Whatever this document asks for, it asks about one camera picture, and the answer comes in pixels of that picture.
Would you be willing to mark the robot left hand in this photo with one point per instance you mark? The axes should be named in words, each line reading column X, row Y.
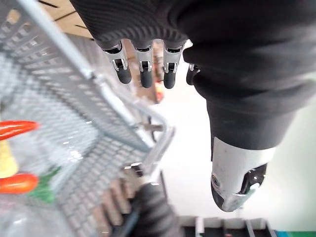
column 222, row 49

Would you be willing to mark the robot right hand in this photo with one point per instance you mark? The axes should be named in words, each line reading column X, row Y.
column 155, row 214

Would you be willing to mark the dark metal rack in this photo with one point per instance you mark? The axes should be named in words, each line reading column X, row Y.
column 222, row 228

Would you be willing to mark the pale yellow vegetable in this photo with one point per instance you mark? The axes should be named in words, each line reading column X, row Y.
column 7, row 160

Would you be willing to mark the teal object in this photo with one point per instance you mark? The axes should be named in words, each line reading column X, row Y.
column 296, row 234

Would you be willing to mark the white plastic shopping basket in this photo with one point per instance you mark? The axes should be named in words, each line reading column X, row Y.
column 81, row 118

